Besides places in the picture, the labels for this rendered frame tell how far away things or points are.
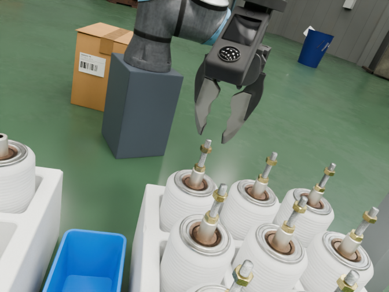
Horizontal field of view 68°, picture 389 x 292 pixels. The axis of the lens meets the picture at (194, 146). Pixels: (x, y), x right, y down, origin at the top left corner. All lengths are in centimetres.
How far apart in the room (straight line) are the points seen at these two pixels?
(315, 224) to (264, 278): 18
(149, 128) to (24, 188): 53
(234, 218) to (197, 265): 17
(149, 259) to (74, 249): 19
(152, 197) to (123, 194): 28
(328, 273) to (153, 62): 69
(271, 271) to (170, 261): 14
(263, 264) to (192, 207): 14
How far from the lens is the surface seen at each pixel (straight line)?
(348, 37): 905
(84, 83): 128
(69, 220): 77
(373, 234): 70
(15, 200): 54
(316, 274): 53
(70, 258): 63
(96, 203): 82
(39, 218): 52
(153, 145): 101
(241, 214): 53
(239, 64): 33
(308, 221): 59
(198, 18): 90
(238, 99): 42
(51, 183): 58
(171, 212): 51
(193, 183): 51
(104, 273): 66
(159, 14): 89
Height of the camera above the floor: 54
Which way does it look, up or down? 27 degrees down
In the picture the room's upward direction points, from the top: 17 degrees clockwise
